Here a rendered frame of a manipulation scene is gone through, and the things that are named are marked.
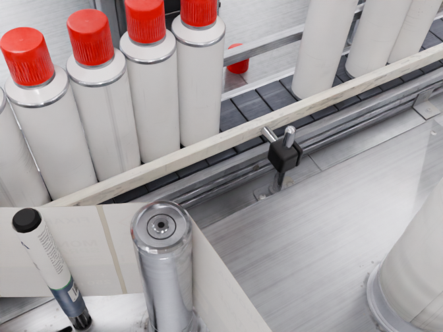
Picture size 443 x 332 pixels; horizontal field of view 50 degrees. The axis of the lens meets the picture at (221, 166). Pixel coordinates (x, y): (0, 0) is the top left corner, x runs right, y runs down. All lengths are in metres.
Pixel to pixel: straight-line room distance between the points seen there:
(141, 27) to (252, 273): 0.25
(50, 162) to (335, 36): 0.33
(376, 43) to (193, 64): 0.27
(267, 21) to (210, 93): 0.37
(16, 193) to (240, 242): 0.22
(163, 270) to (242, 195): 0.30
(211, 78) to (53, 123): 0.16
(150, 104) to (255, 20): 0.41
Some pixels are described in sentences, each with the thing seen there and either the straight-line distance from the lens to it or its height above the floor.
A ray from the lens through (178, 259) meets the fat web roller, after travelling 0.30.
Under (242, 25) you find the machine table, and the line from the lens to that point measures 0.83.
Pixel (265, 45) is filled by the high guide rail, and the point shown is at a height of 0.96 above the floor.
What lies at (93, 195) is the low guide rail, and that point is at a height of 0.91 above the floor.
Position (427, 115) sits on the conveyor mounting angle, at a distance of 0.75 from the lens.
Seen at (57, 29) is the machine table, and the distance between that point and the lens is 0.84.
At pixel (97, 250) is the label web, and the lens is 0.37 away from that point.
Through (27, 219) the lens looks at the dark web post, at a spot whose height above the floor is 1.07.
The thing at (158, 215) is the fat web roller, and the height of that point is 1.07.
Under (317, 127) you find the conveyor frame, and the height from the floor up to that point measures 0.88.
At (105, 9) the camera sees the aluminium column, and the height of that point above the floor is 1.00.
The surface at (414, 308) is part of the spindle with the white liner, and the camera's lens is 0.44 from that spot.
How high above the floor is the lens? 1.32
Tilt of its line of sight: 53 degrees down
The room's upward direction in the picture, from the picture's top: 4 degrees clockwise
